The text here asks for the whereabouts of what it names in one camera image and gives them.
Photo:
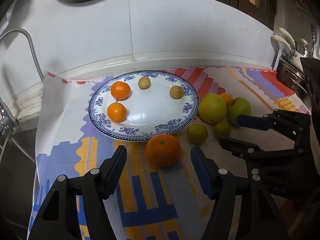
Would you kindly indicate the large orange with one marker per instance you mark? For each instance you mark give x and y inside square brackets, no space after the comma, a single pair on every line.
[163,150]

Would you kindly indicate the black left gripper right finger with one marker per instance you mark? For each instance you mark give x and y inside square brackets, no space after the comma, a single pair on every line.
[260,217]

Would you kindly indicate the small green fruit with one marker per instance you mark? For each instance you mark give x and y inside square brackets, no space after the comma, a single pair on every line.
[197,134]
[222,129]

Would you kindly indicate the large green apple right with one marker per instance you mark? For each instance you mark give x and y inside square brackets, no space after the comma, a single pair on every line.
[239,106]

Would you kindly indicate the small green fruit left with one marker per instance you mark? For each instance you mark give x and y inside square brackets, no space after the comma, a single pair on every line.
[197,134]

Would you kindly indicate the large green apple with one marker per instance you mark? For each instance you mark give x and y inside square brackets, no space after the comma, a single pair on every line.
[212,108]
[239,106]

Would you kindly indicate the blue white porcelain plate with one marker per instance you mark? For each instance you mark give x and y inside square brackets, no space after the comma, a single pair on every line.
[149,112]

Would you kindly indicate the steel sink basin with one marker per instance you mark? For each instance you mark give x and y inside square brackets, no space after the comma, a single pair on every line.
[19,183]

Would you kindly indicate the small orange behind apples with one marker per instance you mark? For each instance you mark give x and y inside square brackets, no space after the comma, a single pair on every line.
[227,98]

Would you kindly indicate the brown longan fruit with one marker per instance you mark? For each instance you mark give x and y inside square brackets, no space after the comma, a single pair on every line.
[144,83]
[176,92]

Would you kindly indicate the small green fruit right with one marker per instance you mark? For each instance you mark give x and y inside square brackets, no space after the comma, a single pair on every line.
[222,129]

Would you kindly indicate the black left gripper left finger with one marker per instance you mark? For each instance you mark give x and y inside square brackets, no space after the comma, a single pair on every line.
[57,217]

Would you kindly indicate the black camera box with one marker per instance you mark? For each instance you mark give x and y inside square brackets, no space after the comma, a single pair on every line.
[311,73]

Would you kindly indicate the colourful patterned table mat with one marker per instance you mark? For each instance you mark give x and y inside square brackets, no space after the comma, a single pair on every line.
[149,202]

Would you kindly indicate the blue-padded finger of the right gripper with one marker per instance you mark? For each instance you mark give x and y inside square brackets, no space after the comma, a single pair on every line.
[293,125]

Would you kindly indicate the small orange mandarin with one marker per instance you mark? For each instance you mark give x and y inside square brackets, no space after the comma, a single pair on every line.
[120,90]
[117,112]

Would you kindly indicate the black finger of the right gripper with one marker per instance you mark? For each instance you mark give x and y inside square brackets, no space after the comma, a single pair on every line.
[240,149]

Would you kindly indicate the large green apple left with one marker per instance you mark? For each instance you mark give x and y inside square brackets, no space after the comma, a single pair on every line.
[212,108]

